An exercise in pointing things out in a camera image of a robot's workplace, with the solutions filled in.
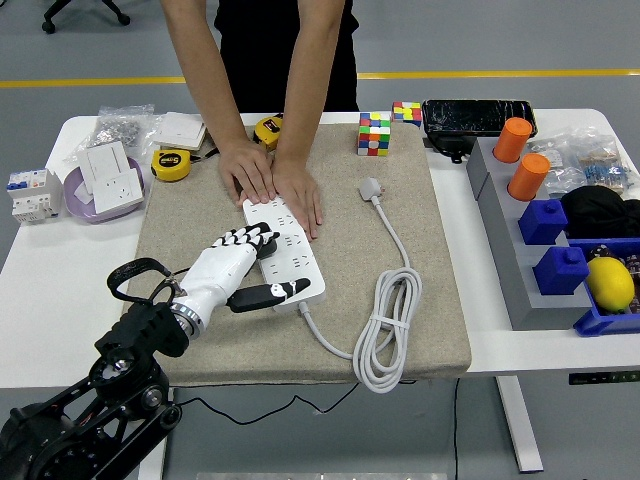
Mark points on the person's right hand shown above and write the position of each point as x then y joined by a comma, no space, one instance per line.
245,172

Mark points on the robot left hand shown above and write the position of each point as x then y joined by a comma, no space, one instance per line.
217,272

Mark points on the person's left hand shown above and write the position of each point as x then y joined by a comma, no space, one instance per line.
297,195

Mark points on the person's left forearm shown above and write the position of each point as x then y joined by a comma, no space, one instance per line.
315,85

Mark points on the person's right forearm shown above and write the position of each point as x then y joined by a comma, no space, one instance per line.
205,70

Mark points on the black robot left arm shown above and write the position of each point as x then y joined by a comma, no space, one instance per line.
145,330

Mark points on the dark circuit board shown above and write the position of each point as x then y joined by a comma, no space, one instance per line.
632,267

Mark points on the yellow tape measure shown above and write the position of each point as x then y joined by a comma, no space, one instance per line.
171,165
268,131

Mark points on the grey-brown mat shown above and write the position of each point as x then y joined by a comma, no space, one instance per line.
250,345

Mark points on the large colourful puzzle cube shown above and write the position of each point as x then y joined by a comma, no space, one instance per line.
374,133

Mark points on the clear bag of screws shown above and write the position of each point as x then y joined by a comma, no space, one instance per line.
117,127

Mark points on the small colourful puzzle cube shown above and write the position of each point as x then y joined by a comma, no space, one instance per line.
406,113

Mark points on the purple bowl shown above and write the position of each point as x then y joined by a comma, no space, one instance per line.
77,207

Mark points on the small black device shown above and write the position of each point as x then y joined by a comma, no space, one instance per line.
451,146

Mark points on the black wrapped tray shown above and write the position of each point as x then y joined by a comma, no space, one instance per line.
478,117

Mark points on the white circuit breaker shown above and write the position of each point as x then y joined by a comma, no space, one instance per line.
30,195

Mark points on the white table leg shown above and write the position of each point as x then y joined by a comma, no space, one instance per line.
152,465
520,425

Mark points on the orange cylinder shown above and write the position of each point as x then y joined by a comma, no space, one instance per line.
511,140
528,177

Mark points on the black office chair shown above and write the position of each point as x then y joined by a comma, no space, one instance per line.
80,12

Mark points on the grey peg block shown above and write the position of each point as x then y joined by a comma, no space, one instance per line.
520,280

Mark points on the blue block with knob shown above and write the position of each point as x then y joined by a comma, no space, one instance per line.
560,272
543,222

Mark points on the clear bag of parts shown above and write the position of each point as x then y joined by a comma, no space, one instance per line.
565,175

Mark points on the black cloth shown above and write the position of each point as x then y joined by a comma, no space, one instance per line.
597,212

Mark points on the clear bag of resistors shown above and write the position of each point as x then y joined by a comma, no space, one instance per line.
607,172

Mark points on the yellow lemon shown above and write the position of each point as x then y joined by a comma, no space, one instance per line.
609,284

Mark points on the blue plastic bin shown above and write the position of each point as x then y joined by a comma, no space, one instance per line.
605,322

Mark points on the black table control panel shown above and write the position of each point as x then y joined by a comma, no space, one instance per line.
602,377

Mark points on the white wall switch panel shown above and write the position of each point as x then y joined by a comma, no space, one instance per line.
180,129

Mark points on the white wall socket plate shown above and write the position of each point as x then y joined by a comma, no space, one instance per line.
120,192

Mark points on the white switch plate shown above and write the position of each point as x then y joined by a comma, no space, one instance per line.
102,160

